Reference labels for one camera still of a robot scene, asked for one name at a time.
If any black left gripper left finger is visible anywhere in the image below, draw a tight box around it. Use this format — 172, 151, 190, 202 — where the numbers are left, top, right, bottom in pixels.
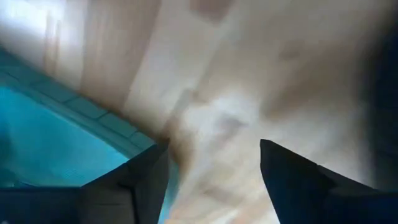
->
0, 142, 170, 224

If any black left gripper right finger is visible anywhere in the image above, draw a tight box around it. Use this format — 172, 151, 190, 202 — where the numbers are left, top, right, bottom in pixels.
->
259, 138, 398, 224

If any blue plastic bin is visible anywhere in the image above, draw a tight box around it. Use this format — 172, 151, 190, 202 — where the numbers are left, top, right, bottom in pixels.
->
0, 46, 181, 224

